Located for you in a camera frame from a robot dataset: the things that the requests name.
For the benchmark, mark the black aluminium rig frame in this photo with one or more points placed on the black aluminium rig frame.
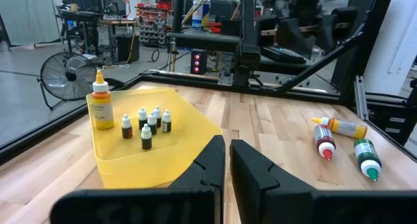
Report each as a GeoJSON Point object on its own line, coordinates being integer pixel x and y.
{"type": "Point", "coordinates": [366, 48]}

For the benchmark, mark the black floor fan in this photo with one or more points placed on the black floor fan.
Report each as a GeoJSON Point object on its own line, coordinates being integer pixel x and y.
{"type": "Point", "coordinates": [69, 75]}

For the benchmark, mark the black flat device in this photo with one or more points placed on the black flat device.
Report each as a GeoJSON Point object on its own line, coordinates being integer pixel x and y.
{"type": "Point", "coordinates": [283, 57]}

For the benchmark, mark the red parts drawer rack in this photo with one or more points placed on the red parts drawer rack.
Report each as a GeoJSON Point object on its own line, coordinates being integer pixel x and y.
{"type": "Point", "coordinates": [151, 25]}

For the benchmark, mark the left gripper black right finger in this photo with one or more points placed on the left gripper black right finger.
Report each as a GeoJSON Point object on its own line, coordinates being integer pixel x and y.
{"type": "Point", "coordinates": [267, 201]}

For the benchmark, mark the black monitor desk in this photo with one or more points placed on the black monitor desk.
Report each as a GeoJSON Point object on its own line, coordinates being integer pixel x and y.
{"type": "Point", "coordinates": [79, 15]}

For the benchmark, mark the silver arm base bracket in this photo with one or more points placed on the silver arm base bracket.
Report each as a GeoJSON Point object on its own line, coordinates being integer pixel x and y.
{"type": "Point", "coordinates": [225, 80]}

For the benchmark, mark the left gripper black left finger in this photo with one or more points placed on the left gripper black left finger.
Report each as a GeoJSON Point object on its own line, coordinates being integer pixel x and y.
{"type": "Point", "coordinates": [195, 204]}

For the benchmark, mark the large green food colouring bottle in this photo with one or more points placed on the large green food colouring bottle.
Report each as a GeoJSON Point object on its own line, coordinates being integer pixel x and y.
{"type": "Point", "coordinates": [365, 152]}

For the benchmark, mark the silver aluminium extrusion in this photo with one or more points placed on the silver aluminium extrusion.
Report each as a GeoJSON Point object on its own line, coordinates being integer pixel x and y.
{"type": "Point", "coordinates": [361, 100]}

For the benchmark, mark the grey-green curtain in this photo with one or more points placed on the grey-green curtain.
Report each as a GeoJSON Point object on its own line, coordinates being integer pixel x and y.
{"type": "Point", "coordinates": [29, 15]}

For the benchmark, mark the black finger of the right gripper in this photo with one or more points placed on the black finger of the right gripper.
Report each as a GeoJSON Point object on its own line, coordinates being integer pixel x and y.
{"type": "Point", "coordinates": [293, 45]}
{"type": "Point", "coordinates": [327, 41]}

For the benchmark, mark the white blue yellow canister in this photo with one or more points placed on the white blue yellow canister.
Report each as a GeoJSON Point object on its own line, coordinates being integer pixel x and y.
{"type": "Point", "coordinates": [199, 12]}

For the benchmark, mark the wooden top desk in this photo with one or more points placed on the wooden top desk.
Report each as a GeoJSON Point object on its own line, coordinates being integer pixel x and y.
{"type": "Point", "coordinates": [117, 22]}

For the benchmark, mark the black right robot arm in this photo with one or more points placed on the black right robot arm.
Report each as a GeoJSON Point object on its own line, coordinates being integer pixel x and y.
{"type": "Point", "coordinates": [248, 28]}

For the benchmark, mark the large red food colouring bottle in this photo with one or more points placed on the large red food colouring bottle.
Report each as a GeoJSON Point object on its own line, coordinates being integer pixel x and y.
{"type": "Point", "coordinates": [323, 137]}

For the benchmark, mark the large yellow food colouring bottle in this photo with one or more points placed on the large yellow food colouring bottle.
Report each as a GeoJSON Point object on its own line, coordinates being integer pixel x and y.
{"type": "Point", "coordinates": [102, 110]}
{"type": "Point", "coordinates": [345, 128]}

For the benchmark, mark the black computer tower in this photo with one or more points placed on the black computer tower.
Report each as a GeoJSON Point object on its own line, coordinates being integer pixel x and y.
{"type": "Point", "coordinates": [127, 48]}

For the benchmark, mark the yellow translucent plastic bin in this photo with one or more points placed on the yellow translucent plastic bin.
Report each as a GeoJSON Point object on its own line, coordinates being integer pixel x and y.
{"type": "Point", "coordinates": [182, 152]}

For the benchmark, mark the black slotted camera bracket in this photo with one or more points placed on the black slotted camera bracket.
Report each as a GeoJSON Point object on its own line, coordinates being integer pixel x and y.
{"type": "Point", "coordinates": [391, 126]}

